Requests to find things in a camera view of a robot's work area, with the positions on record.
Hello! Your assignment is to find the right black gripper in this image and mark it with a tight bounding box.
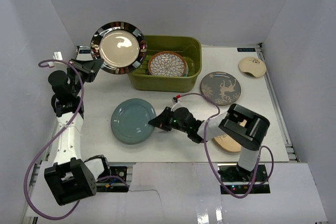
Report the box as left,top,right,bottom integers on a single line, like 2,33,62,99
149,106,189,134

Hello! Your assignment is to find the blue-grey ceramic plate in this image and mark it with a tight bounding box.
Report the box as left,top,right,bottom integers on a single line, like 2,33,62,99
111,98,156,145

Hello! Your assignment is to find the dark rimmed cream plate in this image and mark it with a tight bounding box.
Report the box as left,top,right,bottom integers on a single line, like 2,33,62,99
90,22,148,75

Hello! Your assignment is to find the brown rimmed petal pattern plate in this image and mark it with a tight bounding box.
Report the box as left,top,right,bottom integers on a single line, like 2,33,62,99
148,51,186,77

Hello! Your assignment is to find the cream bird pattern plate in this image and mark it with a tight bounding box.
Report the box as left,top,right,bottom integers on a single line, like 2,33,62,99
213,134,241,153

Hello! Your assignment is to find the grey reindeer plate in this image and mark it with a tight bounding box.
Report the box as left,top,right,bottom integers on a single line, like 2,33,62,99
200,71,242,106

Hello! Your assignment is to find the small cream floral plate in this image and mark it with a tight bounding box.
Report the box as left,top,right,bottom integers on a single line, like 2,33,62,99
238,57,267,78

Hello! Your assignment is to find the red and teal floral plate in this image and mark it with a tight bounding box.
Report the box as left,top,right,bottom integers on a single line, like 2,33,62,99
183,63,189,77

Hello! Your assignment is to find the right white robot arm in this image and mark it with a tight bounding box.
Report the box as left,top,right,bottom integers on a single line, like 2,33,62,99
149,103,270,182

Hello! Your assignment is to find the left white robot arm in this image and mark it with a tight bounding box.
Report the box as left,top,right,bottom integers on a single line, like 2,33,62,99
44,59,111,206

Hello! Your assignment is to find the olive green plastic bin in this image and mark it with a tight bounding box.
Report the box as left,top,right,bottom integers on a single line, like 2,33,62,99
128,35,202,93

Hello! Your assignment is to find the left blue label sticker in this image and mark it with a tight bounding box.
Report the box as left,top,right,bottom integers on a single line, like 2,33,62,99
79,49,91,54

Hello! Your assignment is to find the blue label sticker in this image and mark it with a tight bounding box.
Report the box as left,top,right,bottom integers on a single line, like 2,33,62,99
79,49,91,54
237,48,256,52

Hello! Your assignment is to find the right blue label sticker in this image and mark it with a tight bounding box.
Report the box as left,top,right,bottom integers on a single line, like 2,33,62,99
237,48,256,52

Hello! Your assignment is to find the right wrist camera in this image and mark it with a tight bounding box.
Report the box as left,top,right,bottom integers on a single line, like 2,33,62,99
171,95,184,111

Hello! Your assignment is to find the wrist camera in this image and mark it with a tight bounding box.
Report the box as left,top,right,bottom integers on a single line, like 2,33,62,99
49,51,63,68
171,95,184,111

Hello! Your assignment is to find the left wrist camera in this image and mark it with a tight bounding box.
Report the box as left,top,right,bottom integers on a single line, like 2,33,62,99
49,51,63,68

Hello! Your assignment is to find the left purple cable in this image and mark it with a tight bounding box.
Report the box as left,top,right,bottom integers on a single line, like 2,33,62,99
23,59,131,221

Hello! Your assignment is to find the purple cable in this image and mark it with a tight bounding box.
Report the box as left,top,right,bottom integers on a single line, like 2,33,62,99
172,92,275,199
23,59,131,221

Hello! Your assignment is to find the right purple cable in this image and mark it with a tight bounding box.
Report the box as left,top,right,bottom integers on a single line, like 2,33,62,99
172,92,275,199

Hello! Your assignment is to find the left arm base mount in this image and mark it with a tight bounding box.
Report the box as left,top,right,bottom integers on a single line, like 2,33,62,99
97,166,129,193

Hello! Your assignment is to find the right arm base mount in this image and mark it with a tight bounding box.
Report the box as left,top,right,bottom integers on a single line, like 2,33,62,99
218,164,271,195

